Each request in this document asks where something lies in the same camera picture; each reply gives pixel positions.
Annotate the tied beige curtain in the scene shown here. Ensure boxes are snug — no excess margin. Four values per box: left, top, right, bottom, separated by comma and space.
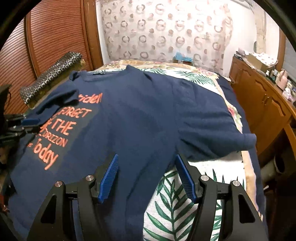
253, 0, 269, 54

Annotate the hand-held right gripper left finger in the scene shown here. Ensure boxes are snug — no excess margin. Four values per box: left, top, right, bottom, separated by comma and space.
26, 153, 119, 241

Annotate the black white dotted pillow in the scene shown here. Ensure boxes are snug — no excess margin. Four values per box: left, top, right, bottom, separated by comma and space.
20, 52, 83, 107

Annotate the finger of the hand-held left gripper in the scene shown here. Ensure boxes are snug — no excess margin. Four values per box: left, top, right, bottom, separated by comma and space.
5, 126, 44, 143
5, 115, 40, 127

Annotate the beige floral blanket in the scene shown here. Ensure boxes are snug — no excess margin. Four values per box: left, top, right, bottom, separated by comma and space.
109, 59, 264, 223

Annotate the circle pattern sheer curtain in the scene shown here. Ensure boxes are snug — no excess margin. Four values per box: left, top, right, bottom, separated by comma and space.
96, 0, 234, 77

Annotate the leaf print white cloth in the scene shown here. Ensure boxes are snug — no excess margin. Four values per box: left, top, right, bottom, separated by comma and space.
111, 59, 245, 241

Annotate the wooden dresser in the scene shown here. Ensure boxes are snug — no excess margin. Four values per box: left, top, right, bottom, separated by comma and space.
229, 56, 296, 163

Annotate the navy blue printed t-shirt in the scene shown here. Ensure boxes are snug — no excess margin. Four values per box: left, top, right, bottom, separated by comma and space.
7, 65, 257, 241

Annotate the blue toy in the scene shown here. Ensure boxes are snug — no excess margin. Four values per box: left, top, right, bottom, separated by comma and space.
173, 51, 194, 65

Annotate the wooden slatted wardrobe door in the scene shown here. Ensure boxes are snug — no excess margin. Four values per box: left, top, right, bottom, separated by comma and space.
0, 0, 104, 114

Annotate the navy blue bedsheet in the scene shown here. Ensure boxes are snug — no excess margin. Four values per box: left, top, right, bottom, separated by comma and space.
217, 75, 269, 241

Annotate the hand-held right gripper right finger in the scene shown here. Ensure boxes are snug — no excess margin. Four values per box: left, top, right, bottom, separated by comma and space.
174, 154, 270, 241

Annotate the pink jar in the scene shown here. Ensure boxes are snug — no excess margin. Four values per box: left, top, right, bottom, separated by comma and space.
277, 70, 289, 90

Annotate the cardboard box with floral cloth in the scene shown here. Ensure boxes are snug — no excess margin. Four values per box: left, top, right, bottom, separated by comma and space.
248, 52, 278, 71

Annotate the grey bin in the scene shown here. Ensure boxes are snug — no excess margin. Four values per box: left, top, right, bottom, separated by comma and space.
261, 153, 287, 175

